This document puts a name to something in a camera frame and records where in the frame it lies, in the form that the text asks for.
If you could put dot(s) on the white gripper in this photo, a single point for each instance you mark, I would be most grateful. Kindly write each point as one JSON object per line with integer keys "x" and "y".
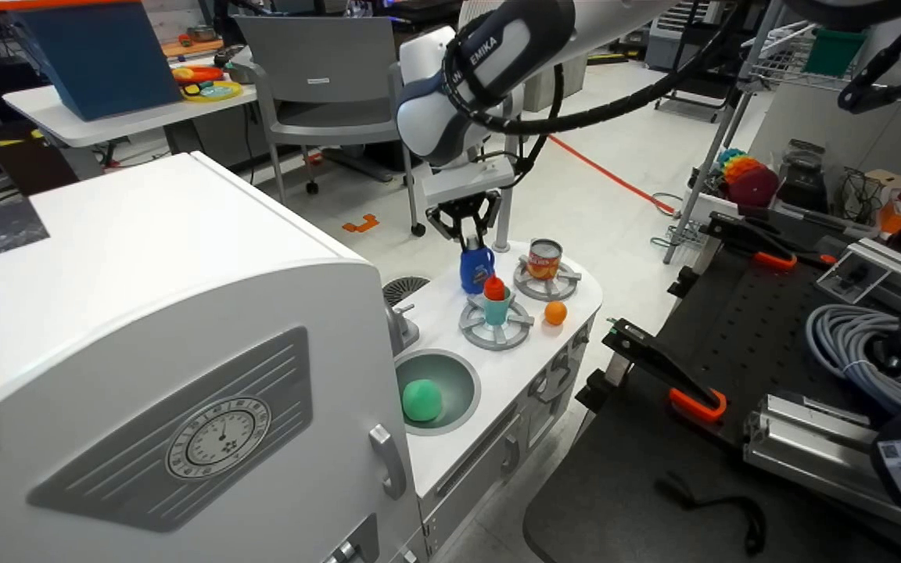
{"x": 460, "y": 181}

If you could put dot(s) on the blue toy bottle white cap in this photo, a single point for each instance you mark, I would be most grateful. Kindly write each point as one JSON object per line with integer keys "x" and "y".
{"x": 475, "y": 270}

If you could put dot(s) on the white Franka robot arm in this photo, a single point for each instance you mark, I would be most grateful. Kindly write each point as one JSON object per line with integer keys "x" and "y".
{"x": 514, "y": 53}

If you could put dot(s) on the red toy vegetable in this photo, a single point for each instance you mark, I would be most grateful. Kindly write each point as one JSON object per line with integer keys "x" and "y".
{"x": 493, "y": 287}

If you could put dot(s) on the silver can orange label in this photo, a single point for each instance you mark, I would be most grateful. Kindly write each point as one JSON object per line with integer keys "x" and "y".
{"x": 544, "y": 262}

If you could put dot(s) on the teal toy cup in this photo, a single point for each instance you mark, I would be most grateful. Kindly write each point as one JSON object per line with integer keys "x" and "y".
{"x": 495, "y": 308}

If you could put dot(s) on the black round stool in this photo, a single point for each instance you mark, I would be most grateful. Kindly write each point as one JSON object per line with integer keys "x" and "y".
{"x": 402, "y": 290}

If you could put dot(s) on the grey toy stove burner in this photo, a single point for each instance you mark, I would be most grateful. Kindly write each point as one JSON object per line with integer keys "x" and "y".
{"x": 547, "y": 282}
{"x": 495, "y": 327}

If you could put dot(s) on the orange scrap on floor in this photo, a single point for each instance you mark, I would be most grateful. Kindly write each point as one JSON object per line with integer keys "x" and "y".
{"x": 361, "y": 225}

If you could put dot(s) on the small orange ball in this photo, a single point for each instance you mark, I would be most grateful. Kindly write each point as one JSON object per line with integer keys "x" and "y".
{"x": 555, "y": 313}

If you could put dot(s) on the grey round toy sink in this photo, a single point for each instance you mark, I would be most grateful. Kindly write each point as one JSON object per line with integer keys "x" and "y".
{"x": 452, "y": 379}

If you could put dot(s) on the green ball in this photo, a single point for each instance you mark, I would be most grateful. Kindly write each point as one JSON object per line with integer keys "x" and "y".
{"x": 421, "y": 403}

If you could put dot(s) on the grey office chair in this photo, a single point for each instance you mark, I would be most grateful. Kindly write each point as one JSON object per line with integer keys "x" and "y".
{"x": 327, "y": 88}

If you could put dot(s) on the metal tripod stand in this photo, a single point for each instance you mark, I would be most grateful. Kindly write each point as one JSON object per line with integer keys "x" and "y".
{"x": 716, "y": 158}

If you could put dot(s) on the black rolling cart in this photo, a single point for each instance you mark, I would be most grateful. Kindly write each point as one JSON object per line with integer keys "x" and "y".
{"x": 692, "y": 79}

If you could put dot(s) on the rainbow coloured plush toy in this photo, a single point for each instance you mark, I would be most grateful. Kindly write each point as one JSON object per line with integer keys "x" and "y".
{"x": 752, "y": 183}

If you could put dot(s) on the white toy kitchen unit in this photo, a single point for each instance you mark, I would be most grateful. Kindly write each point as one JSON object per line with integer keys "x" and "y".
{"x": 210, "y": 363}

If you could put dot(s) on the colourful toys pile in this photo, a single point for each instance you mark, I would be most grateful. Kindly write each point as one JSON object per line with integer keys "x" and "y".
{"x": 201, "y": 82}

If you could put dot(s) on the black perforated breadboard table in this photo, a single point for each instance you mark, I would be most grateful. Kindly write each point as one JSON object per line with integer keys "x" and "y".
{"x": 719, "y": 441}

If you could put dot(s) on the glass jar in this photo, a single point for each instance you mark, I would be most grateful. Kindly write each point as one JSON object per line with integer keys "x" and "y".
{"x": 804, "y": 173}

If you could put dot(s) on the white table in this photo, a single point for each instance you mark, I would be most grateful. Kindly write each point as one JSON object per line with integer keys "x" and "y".
{"x": 106, "y": 116}

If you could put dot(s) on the black hex key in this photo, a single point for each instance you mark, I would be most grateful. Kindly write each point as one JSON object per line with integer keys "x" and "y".
{"x": 716, "y": 506}

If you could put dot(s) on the blue box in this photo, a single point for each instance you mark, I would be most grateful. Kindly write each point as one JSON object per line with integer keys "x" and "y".
{"x": 101, "y": 57}

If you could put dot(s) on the green bin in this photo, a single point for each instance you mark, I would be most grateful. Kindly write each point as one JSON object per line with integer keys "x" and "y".
{"x": 835, "y": 53}

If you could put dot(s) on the aluminium extrusion rail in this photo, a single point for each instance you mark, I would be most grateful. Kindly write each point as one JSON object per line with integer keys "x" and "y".
{"x": 826, "y": 443}

